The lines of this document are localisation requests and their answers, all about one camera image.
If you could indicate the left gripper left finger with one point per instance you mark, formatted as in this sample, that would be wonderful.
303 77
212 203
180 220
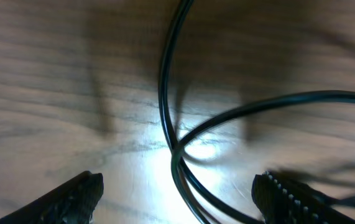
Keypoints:
70 203

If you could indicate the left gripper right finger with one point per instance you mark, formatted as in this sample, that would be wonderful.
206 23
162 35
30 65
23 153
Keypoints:
281 201

